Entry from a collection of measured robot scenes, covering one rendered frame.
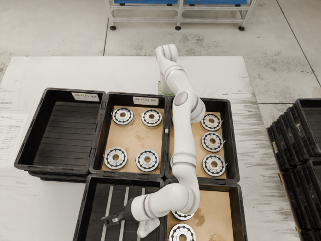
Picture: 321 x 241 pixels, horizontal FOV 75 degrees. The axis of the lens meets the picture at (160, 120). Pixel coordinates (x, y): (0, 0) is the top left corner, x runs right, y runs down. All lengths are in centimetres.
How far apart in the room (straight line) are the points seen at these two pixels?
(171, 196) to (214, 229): 42
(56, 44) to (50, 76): 139
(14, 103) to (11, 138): 24
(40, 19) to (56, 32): 35
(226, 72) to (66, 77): 105
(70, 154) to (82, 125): 15
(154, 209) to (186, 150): 19
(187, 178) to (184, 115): 19
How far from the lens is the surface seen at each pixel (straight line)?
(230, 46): 283
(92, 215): 95
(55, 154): 108
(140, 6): 272
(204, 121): 104
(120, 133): 103
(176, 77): 84
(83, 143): 105
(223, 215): 96
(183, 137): 63
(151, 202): 64
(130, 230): 92
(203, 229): 94
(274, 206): 120
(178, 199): 56
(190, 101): 68
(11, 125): 142
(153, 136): 101
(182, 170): 60
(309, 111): 187
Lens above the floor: 175
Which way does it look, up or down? 61 degrees down
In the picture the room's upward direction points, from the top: 4 degrees clockwise
